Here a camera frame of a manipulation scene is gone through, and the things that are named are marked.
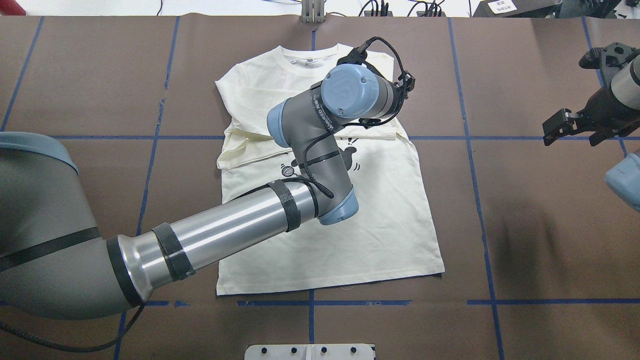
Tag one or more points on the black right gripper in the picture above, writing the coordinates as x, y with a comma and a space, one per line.
603, 107

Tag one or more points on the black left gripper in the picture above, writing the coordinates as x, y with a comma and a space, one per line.
370, 121

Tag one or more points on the cream long-sleeve cat shirt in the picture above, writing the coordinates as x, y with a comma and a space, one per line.
391, 236

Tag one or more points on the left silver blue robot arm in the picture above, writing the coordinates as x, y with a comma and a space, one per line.
55, 263

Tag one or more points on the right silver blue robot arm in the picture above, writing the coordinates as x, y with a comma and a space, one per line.
624, 178

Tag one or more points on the black box white label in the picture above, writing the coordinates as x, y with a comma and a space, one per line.
517, 9

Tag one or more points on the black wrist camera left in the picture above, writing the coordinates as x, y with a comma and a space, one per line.
356, 56

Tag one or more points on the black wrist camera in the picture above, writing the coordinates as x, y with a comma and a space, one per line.
356, 56
608, 60

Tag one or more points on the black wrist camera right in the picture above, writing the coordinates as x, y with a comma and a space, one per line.
608, 60

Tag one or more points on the aluminium frame post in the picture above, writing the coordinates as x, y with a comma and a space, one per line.
313, 11

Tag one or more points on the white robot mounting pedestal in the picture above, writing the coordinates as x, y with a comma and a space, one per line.
322, 351

